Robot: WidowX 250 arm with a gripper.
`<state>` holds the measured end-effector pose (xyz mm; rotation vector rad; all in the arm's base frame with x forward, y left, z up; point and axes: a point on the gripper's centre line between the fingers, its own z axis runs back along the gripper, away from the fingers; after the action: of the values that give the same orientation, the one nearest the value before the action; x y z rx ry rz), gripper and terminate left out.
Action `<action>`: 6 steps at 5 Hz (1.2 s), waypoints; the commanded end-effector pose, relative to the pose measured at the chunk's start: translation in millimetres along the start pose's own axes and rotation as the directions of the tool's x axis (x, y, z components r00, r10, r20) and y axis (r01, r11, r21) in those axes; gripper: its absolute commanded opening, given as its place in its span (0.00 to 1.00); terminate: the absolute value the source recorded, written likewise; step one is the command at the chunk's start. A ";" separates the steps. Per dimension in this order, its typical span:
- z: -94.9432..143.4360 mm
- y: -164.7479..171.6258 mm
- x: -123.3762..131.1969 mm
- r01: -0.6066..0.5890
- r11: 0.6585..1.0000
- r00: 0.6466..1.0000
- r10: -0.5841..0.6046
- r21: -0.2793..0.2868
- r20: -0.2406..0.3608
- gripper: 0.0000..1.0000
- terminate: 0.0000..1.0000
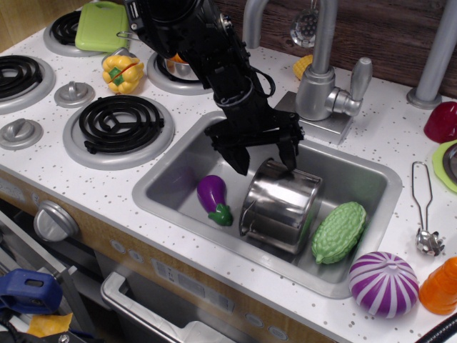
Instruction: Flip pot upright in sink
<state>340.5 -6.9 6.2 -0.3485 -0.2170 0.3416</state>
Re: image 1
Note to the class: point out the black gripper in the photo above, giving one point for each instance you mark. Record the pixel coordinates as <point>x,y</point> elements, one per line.
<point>251,121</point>

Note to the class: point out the stainless steel pot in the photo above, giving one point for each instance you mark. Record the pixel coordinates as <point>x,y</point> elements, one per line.
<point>280,206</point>

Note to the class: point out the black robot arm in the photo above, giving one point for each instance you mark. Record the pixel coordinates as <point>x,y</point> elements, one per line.
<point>202,36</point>

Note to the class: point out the grey metal sink basin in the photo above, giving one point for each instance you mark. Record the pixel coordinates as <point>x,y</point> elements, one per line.
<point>169,190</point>

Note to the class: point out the purple toy eggplant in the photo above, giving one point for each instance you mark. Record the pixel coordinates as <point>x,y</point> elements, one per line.
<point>211,192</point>

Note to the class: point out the silver toy faucet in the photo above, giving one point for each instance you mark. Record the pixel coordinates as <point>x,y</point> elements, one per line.
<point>325,110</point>

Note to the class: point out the yellow toy corn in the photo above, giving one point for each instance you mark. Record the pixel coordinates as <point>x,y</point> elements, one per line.
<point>301,65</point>

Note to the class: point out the green toy bitter melon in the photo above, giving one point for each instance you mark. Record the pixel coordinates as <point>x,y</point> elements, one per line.
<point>338,233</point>

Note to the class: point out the small steel saucepan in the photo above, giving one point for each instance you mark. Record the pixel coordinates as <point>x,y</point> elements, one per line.
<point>174,66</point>

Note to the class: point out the orange toy pumpkin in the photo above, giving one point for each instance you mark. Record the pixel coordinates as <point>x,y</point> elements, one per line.
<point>177,59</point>

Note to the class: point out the hanging slotted metal spoon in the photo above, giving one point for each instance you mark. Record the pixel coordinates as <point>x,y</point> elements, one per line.
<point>304,26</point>

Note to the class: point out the back right stove burner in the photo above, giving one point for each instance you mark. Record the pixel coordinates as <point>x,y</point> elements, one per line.
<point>154,70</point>

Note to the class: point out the front black stove burner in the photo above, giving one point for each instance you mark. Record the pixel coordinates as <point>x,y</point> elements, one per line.
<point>118,132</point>

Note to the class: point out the black stove burner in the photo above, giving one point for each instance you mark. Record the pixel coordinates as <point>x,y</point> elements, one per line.
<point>118,132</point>
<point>25,80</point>

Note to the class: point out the yellow toy bell pepper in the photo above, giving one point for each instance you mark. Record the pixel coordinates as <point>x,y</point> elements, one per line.
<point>122,73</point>

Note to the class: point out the grey vertical pole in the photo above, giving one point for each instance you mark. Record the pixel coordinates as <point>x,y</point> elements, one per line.
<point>426,94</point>

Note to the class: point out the green plate with metal lid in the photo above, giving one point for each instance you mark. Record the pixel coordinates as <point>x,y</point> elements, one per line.
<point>444,164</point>

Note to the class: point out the purple striped toy onion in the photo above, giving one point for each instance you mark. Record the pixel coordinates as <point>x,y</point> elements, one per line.
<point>383,284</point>

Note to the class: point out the red toy pepper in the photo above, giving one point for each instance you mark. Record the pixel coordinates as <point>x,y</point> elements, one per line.
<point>441,124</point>

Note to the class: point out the metal pasta spoon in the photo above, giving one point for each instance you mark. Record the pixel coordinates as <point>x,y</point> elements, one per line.
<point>427,242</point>

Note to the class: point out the silver stove knob middle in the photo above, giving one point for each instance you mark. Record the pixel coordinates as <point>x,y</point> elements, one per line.
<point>74,95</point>

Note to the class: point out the silver stove knob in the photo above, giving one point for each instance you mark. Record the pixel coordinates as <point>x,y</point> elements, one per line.
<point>20,134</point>
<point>74,95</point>

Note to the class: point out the green cutting board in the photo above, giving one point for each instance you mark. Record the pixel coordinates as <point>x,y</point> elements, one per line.
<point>99,25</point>

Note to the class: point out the silver oven front knob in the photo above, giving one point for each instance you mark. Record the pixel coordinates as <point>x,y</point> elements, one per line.
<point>53,223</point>

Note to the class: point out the orange toy carrot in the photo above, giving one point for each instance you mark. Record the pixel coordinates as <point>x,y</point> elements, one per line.
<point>438,293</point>

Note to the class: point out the back left stove burner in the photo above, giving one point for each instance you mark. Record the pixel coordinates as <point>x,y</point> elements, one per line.
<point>60,37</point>

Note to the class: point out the silver stove knob left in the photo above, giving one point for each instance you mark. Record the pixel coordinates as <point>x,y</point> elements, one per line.
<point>20,134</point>

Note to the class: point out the left black stove burner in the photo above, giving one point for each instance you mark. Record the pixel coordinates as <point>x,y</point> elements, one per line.
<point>25,80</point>

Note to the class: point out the blue clamp tool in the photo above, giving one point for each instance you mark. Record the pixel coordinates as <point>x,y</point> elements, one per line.
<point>30,292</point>

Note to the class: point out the yellow tape piece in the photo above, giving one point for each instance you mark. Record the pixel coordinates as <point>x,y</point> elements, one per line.
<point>43,325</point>

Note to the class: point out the silver oven door handle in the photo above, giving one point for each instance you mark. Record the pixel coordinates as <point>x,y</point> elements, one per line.
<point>112,295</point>

